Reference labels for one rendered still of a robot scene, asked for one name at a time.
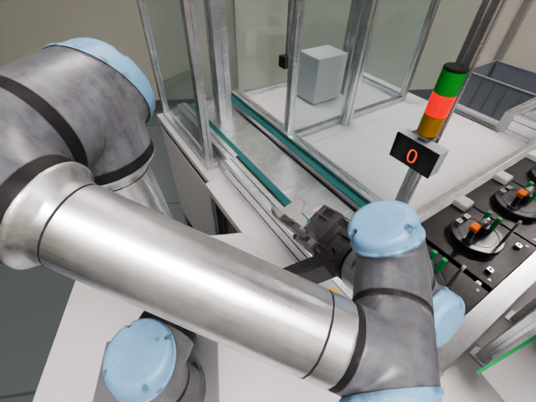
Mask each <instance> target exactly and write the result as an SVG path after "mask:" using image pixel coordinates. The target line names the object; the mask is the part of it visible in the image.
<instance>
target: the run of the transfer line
mask: <svg viewBox="0 0 536 402"><path fill-rule="evenodd" d="M495 130H497V131H499V132H502V133H505V134H507V135H508V136H511V137H514V138H515V139H517V140H520V141H522V142H524V143H526V144H528V143H529V142H531V141H532V140H534V139H536V97H534V98H532V99H530V100H528V101H526V102H524V103H522V104H520V105H517V106H515V107H513V108H511V109H509V110H507V111H505V113H504V115H503V116H502V118H501V120H500V121H499V123H498V124H497V126H496V128H495Z"/></svg>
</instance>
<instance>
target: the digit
mask: <svg viewBox="0 0 536 402"><path fill-rule="evenodd" d="M423 154H424V149H423V148H421V147H419V146H418V145H416V144H414V143H413V142H411V141H408V142H407V145H406V147H405V149H404V153H403V155H402V157H401V159H400V160H402V161H403V162H405V163H406V164H407V165H409V166H411V167H412V168H414V169H416V168H417V166H418V164H419V162H420V159H421V157H422V155H423Z"/></svg>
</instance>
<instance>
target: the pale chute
mask: <svg viewBox="0 0 536 402"><path fill-rule="evenodd" d="M476 373H477V374H478V375H479V374H480V373H482V374H483V375H484V377H485V378H486V379H487V380H488V382H489V383H490V384H491V385H492V387H493V388H494V389H495V390H496V392H497V393H498V394H499V395H500V396H501V397H502V398H503V399H504V400H505V402H536V334H535V335H534V336H532V337H531V338H529V339H528V340H526V341H524V342H523V343H521V344H520V345H518V346H516V347H514V348H513V349H512V350H510V351H508V352H507V353H504V354H503V355H502V356H500V357H498V358H497V359H495V360H494V361H492V362H491V363H489V364H487V365H485V366H484V367H482V368H481V369H479V370H478V371H476Z"/></svg>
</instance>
